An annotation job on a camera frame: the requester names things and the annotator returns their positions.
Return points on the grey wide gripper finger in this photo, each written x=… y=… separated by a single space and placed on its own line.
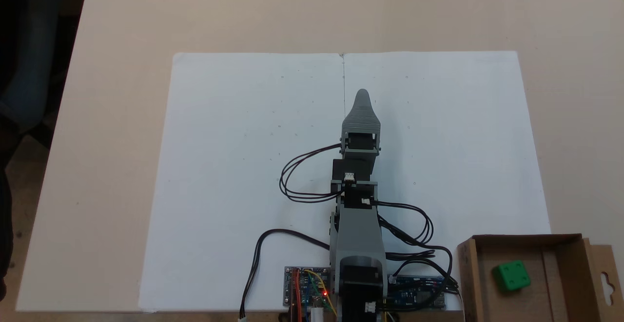
x=361 y=117

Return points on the green dice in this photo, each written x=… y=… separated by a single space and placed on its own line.
x=512 y=275

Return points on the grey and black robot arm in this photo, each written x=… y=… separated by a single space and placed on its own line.
x=358 y=234

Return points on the white paper sheet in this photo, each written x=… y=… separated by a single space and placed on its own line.
x=234 y=142

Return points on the blue circuit board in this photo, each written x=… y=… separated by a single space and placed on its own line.
x=414 y=297

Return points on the brown cardboard box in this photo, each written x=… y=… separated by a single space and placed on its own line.
x=560 y=283

